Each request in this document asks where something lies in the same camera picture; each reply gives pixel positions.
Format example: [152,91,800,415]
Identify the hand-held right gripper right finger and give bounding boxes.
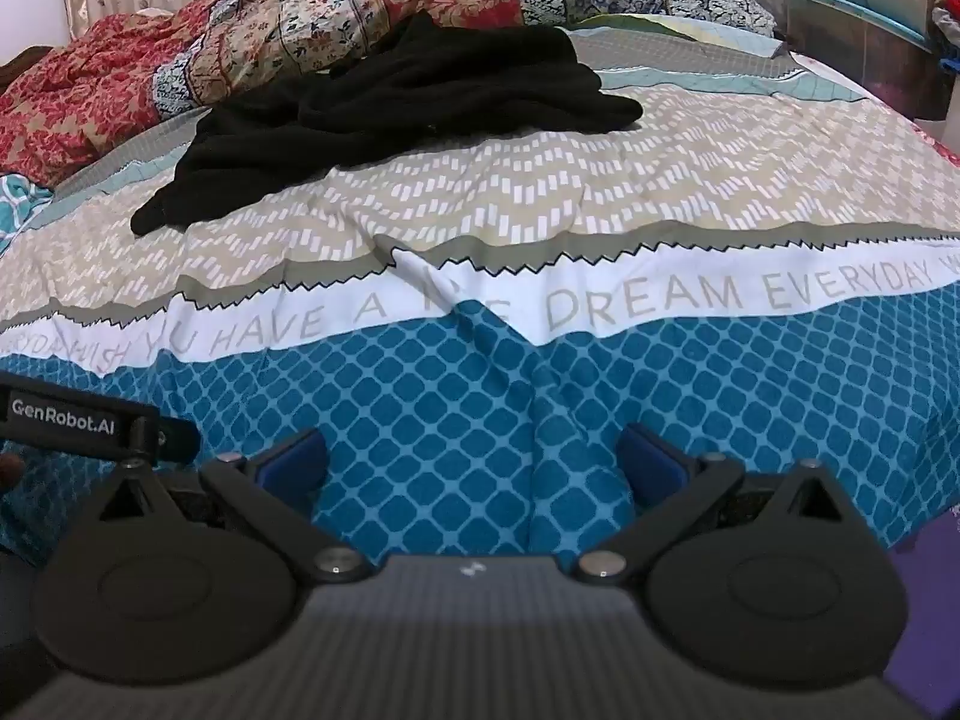
[574,424,852,583]

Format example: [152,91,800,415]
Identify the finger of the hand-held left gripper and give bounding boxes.
[126,417,201,467]

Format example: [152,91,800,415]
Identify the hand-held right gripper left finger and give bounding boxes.
[97,427,374,583]

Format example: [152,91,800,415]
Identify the black pants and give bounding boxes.
[129,9,644,237]

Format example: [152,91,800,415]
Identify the teal patterned pillow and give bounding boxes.
[0,171,56,253]

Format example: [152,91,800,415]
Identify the patterned bedsheet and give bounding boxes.
[0,11,960,563]

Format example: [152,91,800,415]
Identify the purple cloth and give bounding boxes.
[883,516,960,692]

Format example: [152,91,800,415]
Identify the wooden headboard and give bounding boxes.
[0,45,55,88]

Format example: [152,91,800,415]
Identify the red floral quilt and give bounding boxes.
[0,0,778,190]

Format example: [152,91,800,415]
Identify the green pillow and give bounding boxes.
[574,12,785,55]

